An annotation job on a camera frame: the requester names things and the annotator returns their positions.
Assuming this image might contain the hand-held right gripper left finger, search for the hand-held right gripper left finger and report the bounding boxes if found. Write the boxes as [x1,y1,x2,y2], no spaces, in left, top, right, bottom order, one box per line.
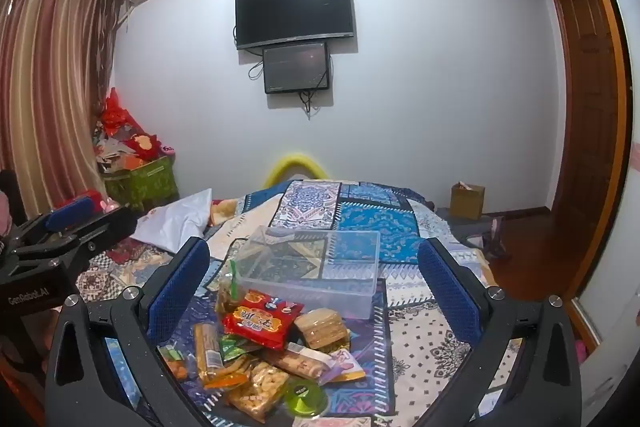
[44,236,221,427]

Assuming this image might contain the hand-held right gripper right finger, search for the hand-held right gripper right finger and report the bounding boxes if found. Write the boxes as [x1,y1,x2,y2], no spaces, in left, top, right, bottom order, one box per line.
[410,237,583,427]

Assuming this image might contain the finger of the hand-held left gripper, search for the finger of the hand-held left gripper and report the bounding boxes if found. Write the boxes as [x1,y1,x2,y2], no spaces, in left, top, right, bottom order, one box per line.
[15,206,140,275]
[10,197,98,240]

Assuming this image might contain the clear green-strip snack bag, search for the clear green-strip snack bag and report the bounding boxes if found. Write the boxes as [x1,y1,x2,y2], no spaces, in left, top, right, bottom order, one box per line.
[215,261,251,323]

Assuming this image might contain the long biscuit packet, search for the long biscuit packet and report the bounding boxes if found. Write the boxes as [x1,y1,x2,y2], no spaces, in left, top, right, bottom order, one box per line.
[192,322,224,383]

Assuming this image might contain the carrot print packet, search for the carrot print packet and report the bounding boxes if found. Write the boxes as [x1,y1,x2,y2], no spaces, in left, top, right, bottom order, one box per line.
[159,344,193,380]

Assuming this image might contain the small green packet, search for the small green packet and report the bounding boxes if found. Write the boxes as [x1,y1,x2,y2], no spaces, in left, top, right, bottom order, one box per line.
[220,334,261,360]

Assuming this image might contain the red snack packet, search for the red snack packet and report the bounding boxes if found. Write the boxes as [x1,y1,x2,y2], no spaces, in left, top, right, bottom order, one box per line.
[222,289,306,350]

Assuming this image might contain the orange trim cracker packet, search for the orange trim cracker packet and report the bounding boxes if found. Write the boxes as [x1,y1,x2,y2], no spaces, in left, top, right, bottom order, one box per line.
[200,354,253,390]

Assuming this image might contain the purple yellow packet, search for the purple yellow packet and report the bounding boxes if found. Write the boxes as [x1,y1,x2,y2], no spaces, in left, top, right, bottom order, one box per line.
[317,347,367,384]

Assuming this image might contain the clear cracker packet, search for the clear cracker packet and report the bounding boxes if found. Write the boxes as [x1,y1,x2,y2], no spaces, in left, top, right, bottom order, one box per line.
[227,359,291,424]

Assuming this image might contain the clear plastic container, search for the clear plastic container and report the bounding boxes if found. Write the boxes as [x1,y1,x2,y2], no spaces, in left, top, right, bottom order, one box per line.
[234,225,382,320]

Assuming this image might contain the tan wafer packet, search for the tan wafer packet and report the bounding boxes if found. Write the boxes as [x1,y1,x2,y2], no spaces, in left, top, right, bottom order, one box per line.
[292,307,351,350]

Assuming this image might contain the green jelly cup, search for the green jelly cup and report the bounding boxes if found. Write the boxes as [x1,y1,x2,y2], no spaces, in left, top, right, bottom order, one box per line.
[282,378,329,419]

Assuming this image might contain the green storage box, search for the green storage box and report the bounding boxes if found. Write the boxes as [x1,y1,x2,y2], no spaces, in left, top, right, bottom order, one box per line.
[102,156,180,212]

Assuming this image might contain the white plastic bag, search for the white plastic bag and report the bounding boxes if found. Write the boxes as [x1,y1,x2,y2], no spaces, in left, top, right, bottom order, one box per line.
[132,188,213,253]

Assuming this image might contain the cardboard box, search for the cardboard box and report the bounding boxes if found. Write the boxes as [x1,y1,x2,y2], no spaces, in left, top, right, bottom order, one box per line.
[449,181,487,221]

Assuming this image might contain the patchwork blanket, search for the patchwork blanket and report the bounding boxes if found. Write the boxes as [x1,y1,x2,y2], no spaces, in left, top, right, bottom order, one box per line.
[75,178,521,427]

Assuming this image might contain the striped curtain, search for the striped curtain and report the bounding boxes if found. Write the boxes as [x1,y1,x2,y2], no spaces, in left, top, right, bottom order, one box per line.
[0,0,126,228]

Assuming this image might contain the yellow foam tube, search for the yellow foam tube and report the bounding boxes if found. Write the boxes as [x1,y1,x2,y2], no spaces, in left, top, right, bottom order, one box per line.
[263,151,328,188]

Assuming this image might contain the wooden door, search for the wooden door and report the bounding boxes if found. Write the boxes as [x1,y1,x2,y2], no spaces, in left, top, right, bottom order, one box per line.
[545,0,633,303]

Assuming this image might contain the small black monitor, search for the small black monitor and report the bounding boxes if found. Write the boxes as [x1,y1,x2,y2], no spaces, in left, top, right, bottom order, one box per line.
[262,41,332,95]

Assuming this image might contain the black television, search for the black television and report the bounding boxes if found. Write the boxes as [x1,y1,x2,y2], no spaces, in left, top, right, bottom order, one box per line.
[235,0,357,52]

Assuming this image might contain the black monitor cables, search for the black monitor cables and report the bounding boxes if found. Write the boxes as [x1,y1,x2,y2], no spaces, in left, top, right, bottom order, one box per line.
[295,87,321,120]

